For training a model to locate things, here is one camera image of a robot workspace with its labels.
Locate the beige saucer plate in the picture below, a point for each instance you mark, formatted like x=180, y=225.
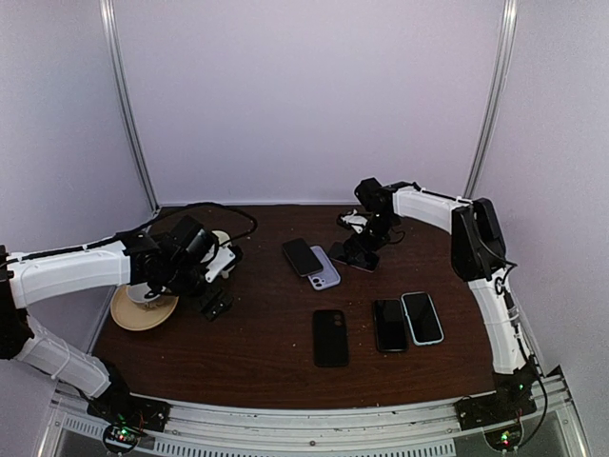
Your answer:
x=133, y=318

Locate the white ceramic bowl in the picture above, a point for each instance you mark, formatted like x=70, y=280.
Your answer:
x=142, y=296

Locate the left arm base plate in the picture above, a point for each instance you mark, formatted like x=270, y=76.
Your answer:
x=137, y=413

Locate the cream ribbed mug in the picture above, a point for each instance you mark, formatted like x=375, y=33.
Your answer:
x=223, y=263

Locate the purple-edged phone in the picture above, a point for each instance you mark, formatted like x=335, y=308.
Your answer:
x=301, y=257
x=366, y=261

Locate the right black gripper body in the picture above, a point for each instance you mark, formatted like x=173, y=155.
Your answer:
x=379, y=236

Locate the black phone case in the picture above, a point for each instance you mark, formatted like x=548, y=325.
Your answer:
x=330, y=339

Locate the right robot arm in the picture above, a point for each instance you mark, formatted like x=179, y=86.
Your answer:
x=477, y=255

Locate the aluminium post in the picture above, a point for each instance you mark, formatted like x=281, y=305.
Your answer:
x=111, y=33
x=504, y=52

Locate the left aluminium post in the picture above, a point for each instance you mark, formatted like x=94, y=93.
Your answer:
x=111, y=33

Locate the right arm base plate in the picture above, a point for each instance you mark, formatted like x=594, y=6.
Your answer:
x=487, y=410

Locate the front aluminium rail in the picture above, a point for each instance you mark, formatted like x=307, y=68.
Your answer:
x=423, y=429

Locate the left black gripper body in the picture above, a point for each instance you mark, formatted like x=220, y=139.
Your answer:
x=202, y=299

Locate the right aluminium post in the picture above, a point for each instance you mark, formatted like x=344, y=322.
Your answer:
x=504, y=52

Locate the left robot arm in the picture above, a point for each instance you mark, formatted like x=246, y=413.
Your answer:
x=183, y=262

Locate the phone under black case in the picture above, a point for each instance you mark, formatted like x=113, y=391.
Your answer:
x=328, y=277

